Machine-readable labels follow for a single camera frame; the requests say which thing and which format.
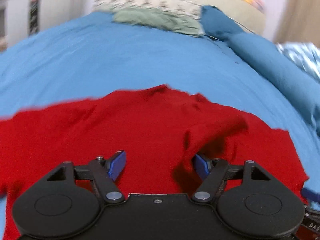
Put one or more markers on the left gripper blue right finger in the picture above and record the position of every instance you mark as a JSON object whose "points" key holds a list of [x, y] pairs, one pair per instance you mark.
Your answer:
{"points": [[202, 166]]}

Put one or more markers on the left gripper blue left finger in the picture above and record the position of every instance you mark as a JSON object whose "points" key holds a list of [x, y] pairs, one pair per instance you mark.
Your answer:
{"points": [[116, 164]]}

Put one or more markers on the red knit sweater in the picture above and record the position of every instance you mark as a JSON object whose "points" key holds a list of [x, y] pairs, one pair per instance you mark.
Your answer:
{"points": [[159, 128]]}

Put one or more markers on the blue bed sheet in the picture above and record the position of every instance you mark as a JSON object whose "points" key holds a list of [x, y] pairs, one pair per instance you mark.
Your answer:
{"points": [[92, 56]]}

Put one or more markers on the blue rolled duvet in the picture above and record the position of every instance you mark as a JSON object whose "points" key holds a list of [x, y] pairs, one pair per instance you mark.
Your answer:
{"points": [[299, 88]]}

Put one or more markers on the dark blue pillow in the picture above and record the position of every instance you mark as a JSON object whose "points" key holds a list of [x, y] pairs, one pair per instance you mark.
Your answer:
{"points": [[216, 24]]}

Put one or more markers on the green pillow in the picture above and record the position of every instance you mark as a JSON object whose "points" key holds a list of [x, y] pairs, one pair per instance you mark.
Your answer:
{"points": [[155, 18]]}

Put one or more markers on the light blue patterned blanket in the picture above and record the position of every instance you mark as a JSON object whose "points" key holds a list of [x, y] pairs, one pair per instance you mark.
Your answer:
{"points": [[303, 55]]}

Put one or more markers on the white wardrobe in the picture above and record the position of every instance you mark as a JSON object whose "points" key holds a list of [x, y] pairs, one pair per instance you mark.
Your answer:
{"points": [[45, 14]]}

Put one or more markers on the beige curtain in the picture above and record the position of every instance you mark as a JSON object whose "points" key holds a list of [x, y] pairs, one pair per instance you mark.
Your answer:
{"points": [[299, 22]]}

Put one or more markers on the white desk shelf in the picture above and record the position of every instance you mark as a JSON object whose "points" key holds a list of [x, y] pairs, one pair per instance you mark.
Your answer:
{"points": [[14, 22]]}

